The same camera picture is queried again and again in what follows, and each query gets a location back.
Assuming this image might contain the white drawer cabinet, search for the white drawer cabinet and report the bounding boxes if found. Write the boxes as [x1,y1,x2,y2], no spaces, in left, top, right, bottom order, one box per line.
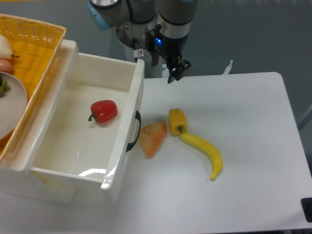
[0,39,129,205]

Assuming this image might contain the yellow banana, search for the yellow banana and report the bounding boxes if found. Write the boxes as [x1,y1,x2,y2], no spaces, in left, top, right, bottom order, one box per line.
[179,132,223,181]

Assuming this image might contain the orange fruit wedge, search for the orange fruit wedge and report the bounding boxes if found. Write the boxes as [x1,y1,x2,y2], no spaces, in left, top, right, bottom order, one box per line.
[138,121,167,159]

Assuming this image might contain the upper white drawer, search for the upper white drawer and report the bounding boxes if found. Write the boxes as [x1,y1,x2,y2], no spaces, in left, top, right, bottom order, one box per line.
[31,53,145,190]

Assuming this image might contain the yellow woven basket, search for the yellow woven basket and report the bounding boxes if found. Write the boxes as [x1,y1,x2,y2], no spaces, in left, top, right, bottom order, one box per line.
[0,14,66,160]

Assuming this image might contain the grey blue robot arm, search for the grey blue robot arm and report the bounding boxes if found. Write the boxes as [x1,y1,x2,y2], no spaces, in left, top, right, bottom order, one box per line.
[87,0,198,83]

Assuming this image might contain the green grapes on plate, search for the green grapes on plate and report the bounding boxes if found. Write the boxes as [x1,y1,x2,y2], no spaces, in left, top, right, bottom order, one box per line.
[0,76,11,97]

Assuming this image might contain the black device at table edge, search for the black device at table edge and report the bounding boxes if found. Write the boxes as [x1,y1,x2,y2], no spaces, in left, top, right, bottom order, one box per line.
[301,197,312,223]

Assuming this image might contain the red bell pepper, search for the red bell pepper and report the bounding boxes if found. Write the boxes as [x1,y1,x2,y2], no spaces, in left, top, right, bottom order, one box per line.
[88,100,117,123]

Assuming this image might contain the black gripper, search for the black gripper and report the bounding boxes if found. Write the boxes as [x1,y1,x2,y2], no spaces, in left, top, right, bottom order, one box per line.
[145,23,191,84]

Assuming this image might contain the white plate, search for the white plate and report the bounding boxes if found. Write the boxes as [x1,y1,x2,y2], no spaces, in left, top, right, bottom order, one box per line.
[0,72,27,140]

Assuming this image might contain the white table frame bracket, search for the white table frame bracket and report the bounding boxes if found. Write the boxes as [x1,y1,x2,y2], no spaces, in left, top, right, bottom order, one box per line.
[223,60,233,75]

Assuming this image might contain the yellow bell pepper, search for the yellow bell pepper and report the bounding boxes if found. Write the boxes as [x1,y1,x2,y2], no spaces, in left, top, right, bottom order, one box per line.
[169,108,188,136]

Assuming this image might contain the pink sausage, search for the pink sausage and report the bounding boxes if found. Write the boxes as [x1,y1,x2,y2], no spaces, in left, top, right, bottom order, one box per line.
[0,59,13,74]

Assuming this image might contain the pale pear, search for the pale pear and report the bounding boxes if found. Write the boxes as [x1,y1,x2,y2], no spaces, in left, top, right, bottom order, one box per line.
[0,35,19,59]

